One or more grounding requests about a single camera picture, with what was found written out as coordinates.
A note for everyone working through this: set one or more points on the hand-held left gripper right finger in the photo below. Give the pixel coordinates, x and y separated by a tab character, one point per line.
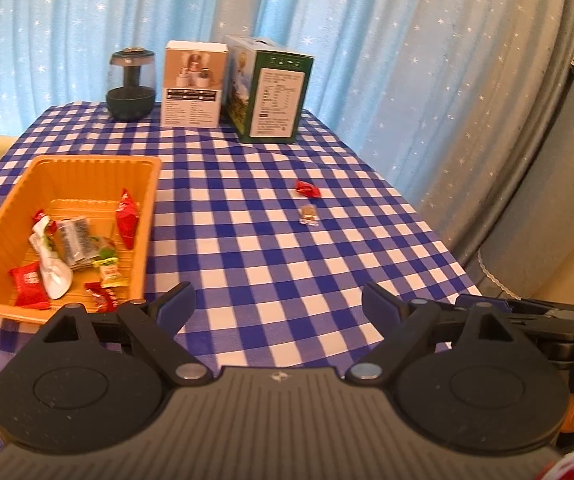
382	305

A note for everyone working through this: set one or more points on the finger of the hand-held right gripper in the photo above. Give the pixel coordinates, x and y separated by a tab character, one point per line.
562	355
487	302

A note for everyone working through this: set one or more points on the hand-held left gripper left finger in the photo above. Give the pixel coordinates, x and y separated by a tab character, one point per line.
174	305

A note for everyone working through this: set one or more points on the small red candy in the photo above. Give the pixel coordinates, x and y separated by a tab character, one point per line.
104	300

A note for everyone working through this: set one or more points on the yellow snack packet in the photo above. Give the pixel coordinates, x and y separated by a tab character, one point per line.
111	272

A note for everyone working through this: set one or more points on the green candy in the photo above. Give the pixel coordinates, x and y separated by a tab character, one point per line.
104	249

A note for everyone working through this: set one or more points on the tall red snack packet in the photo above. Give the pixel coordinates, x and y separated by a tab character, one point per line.
127	217

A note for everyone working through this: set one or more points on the brown candy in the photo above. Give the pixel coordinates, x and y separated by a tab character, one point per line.
308	214

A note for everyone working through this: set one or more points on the silver grey snack packet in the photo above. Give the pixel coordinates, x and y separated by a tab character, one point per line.
74	240

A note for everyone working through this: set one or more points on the white snack packet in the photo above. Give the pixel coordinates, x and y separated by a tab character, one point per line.
52	270

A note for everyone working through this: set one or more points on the large red snack packet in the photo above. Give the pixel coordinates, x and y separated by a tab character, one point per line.
29	285

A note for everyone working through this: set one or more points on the orange plastic basket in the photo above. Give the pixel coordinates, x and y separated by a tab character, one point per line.
82	175

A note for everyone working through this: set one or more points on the blue white checked tablecloth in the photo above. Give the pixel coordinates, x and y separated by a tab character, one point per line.
267	240

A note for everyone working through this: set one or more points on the grey star curtain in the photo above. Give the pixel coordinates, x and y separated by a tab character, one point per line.
517	160

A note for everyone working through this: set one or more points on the white cardboard box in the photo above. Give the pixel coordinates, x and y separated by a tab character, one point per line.
192	105

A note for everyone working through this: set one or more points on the dark glass jar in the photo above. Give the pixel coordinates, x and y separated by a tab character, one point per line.
129	105

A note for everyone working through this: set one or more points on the green cardboard box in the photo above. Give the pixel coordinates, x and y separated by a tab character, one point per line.
272	105

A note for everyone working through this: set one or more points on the blue star curtain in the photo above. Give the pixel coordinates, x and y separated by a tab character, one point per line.
317	10

